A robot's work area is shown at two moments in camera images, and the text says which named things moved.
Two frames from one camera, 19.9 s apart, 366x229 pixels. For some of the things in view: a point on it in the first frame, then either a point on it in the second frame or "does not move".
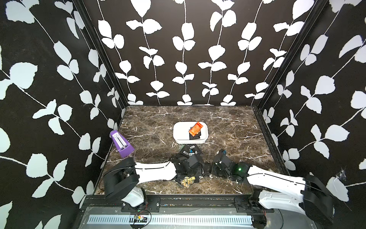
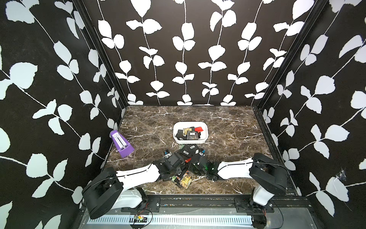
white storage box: x=181 y=132 does not move
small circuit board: x=140 y=218 does not move
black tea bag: x=196 y=136 -> x=180 y=135
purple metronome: x=124 y=148 does not move
